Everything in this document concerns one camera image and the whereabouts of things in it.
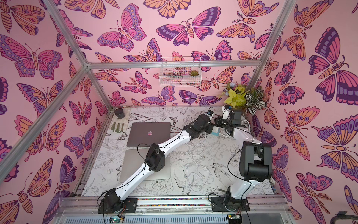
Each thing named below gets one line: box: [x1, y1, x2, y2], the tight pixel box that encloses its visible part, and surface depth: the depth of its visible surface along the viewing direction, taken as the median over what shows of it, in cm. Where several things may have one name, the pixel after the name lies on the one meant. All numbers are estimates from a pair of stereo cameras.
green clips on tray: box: [110, 121, 124, 133], surface depth 108 cm
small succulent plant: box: [189, 70, 200, 76], surface depth 94 cm
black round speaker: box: [114, 108, 126, 119], surface depth 115 cm
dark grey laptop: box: [126, 121, 171, 147], surface depth 108 cm
